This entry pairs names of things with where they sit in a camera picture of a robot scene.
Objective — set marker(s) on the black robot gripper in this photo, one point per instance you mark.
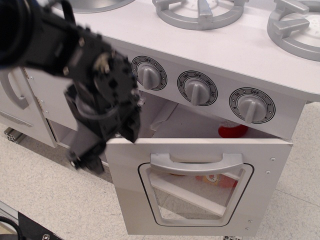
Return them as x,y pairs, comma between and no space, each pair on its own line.
103,97

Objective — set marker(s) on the silver oven door handle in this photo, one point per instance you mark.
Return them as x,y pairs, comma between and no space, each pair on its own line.
162,162

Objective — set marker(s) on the white toy oven door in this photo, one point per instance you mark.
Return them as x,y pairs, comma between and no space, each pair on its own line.
158,203

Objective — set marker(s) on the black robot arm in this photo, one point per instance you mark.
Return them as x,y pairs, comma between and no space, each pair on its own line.
20,42

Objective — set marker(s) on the left grey oven knob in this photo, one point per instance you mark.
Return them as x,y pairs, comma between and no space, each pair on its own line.
149,73

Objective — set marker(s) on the grey oven knob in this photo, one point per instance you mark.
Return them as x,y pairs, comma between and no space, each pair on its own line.
197,88
149,73
252,105

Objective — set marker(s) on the middle grey oven knob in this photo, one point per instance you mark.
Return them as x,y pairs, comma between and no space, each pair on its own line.
197,88

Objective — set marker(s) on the right grey oven knob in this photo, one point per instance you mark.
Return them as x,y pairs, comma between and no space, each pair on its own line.
252,105

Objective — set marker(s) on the white cabinet door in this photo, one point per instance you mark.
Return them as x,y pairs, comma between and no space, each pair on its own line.
50,92

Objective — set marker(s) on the white left appliance door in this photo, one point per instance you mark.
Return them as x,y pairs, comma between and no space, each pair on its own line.
29,121

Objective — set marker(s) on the white toy kitchen unit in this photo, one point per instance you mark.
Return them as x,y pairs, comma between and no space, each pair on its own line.
239,55

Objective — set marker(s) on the red orange toy can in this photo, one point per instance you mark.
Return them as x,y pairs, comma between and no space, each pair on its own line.
218,180

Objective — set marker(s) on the red toy food item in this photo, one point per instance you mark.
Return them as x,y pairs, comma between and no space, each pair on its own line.
229,130

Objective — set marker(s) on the silver toy sink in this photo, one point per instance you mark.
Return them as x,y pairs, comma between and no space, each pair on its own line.
97,6

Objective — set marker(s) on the left silver stove burner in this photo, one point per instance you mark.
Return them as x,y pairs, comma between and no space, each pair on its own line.
205,19

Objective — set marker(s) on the silver stove burner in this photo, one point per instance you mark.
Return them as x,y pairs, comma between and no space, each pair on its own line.
205,19
294,26

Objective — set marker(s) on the right silver stove burner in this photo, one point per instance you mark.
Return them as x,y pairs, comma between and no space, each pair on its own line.
294,26

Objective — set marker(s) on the left aluminium frame rail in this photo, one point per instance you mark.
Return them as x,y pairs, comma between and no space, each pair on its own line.
14,135

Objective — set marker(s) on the aluminium frame rail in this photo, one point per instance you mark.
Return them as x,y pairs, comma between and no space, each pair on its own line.
232,237
14,135

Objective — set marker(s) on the silver left appliance handle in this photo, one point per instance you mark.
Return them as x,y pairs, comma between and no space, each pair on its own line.
19,101

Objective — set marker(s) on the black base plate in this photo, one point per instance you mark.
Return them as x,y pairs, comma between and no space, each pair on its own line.
24,228

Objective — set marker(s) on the right aluminium frame rail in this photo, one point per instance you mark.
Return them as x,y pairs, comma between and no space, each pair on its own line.
232,237

